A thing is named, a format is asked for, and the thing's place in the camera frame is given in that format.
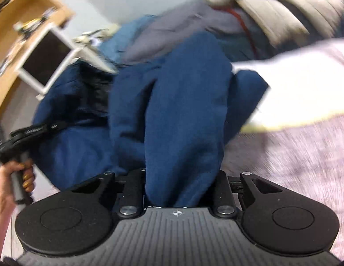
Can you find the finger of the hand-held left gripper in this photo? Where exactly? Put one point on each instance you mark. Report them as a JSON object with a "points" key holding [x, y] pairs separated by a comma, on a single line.
{"points": [[36, 131]]}

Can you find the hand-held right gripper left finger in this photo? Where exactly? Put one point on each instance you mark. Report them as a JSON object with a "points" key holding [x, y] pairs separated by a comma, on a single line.
{"points": [[133, 189]]}

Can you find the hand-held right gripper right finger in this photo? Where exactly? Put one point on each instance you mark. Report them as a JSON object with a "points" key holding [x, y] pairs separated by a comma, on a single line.
{"points": [[224, 191]]}

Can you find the navy blue jacket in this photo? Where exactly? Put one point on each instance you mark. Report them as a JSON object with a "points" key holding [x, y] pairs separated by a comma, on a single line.
{"points": [[185, 110]]}

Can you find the person's left forearm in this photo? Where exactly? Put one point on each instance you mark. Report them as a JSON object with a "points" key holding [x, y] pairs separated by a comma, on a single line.
{"points": [[1, 227]]}

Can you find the person's left hand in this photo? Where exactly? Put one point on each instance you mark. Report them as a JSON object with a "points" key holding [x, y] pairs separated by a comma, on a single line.
{"points": [[8, 183]]}

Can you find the white framed cabinet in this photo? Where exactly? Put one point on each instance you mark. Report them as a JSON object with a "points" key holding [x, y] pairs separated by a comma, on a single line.
{"points": [[50, 55]]}

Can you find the lavender white bed blanket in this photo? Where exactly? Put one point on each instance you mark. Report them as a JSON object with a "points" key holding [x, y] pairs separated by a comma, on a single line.
{"points": [[299, 149]]}

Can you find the wooden shelf unit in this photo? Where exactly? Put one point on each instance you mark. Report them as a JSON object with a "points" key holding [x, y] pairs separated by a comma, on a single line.
{"points": [[13, 41]]}

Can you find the grey cloth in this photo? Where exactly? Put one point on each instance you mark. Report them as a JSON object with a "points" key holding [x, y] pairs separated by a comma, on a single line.
{"points": [[183, 25]]}

